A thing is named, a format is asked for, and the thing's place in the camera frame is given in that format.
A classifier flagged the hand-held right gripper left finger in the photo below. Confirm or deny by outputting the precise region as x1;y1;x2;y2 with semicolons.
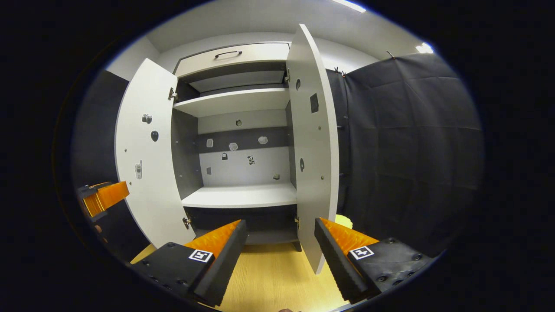
130;219;248;307

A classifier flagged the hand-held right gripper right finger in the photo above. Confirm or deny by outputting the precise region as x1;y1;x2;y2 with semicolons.
314;217;434;304

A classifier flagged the grey cabinet shelf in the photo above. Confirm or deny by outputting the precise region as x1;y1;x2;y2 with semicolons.
181;182;298;209
189;71;286;93
173;88;290;117

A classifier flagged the grey double-door shoe cabinet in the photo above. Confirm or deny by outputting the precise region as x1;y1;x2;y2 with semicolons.
114;24;340;274

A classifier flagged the grey cabinet drawer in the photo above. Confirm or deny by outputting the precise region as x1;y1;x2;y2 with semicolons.
173;42;291;78

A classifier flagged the grey cabinet door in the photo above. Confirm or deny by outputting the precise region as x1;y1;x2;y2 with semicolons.
114;58;196;249
285;24;340;274

